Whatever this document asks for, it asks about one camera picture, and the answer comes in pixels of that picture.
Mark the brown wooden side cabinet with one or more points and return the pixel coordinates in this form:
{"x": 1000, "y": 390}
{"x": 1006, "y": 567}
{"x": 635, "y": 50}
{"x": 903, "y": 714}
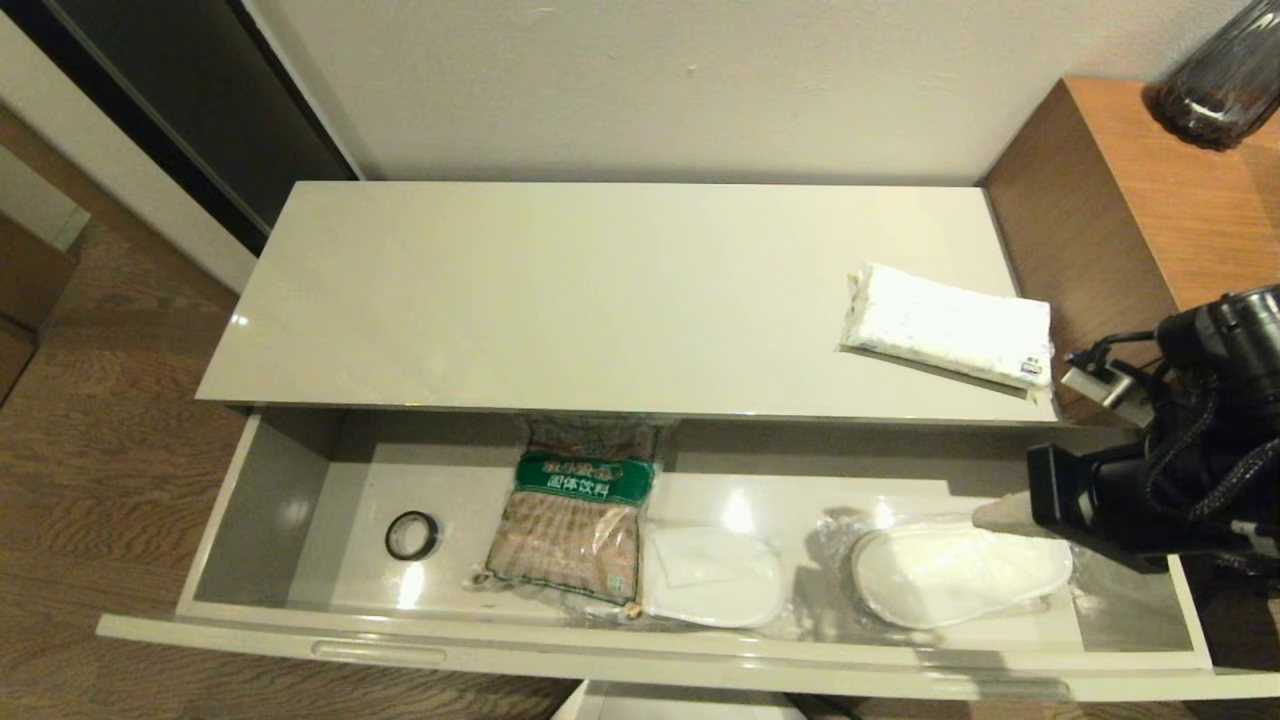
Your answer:
{"x": 1100, "y": 200}

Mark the black tape roll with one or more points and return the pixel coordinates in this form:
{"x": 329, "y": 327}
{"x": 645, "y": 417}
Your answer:
{"x": 390, "y": 537}

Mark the green labelled drink powder bag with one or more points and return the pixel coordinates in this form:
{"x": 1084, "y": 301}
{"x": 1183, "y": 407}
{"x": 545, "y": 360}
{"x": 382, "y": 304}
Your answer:
{"x": 570, "y": 540}

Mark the dark door panel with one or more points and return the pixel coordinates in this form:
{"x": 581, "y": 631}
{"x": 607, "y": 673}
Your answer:
{"x": 200, "y": 100}

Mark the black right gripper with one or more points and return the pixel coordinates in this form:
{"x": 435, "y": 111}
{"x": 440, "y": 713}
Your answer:
{"x": 1100, "y": 500}

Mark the brown wooden furniture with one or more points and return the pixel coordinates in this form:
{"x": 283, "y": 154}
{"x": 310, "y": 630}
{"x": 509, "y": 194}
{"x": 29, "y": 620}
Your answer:
{"x": 30, "y": 280}

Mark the dark glass vase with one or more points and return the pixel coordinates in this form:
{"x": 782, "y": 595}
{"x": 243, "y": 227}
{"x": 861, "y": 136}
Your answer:
{"x": 1220, "y": 90}

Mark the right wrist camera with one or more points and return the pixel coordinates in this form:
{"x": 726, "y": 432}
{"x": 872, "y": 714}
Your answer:
{"x": 1105, "y": 390}

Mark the white tissue pack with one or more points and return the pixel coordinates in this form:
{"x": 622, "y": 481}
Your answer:
{"x": 945, "y": 325}

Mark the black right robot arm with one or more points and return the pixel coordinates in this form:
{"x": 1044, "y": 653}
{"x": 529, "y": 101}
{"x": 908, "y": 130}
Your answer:
{"x": 1230, "y": 400}

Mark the white slippers in plastic bag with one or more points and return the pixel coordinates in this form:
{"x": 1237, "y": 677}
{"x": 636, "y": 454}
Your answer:
{"x": 710, "y": 590}
{"x": 940, "y": 575}

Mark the glossy beige drawer cabinet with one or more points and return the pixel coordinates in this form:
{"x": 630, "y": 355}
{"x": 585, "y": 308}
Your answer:
{"x": 600, "y": 300}

